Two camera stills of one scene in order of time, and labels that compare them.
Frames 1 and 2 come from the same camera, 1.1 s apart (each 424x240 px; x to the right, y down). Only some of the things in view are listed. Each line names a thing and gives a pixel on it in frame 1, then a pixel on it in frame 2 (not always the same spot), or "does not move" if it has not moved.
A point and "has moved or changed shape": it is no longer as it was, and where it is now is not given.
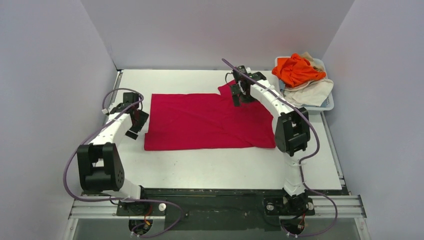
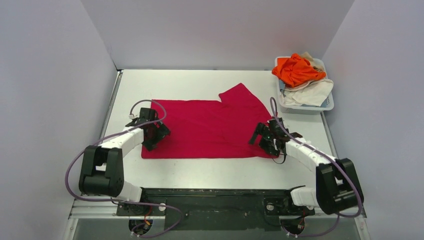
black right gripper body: [240, 88] -> [264, 136]
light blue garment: [282, 85] does not move
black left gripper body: [138, 120] -> [159, 133]
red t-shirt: [194, 121] has moved or changed shape
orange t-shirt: [295, 71] does not move
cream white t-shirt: [313, 93] does not move
